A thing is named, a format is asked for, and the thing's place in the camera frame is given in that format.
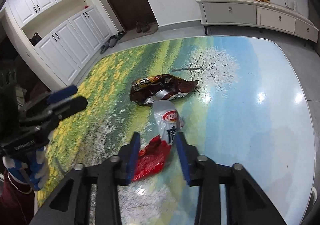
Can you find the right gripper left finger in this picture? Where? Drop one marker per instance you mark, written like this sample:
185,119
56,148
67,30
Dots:
69,202

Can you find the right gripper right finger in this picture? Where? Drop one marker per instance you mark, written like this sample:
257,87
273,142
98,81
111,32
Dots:
246,202

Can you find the white red snack packet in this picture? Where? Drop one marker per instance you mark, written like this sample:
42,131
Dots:
153,157

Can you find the left forearm dark red sleeve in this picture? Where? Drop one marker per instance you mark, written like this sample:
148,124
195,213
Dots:
17,201

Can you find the left hand blue white glove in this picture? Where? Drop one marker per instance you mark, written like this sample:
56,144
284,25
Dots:
29,174

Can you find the grey slippers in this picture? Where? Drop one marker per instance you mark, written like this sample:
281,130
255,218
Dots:
112,41

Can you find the white shoe cabinet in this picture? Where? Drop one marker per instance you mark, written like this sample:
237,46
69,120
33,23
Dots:
57,39

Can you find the dark brown snack wrapper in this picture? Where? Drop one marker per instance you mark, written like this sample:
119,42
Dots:
147,90

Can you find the pair of brown shoes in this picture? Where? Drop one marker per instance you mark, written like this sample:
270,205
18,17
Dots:
142,27

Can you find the white TV cabinet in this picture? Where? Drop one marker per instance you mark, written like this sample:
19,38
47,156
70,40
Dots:
250,13

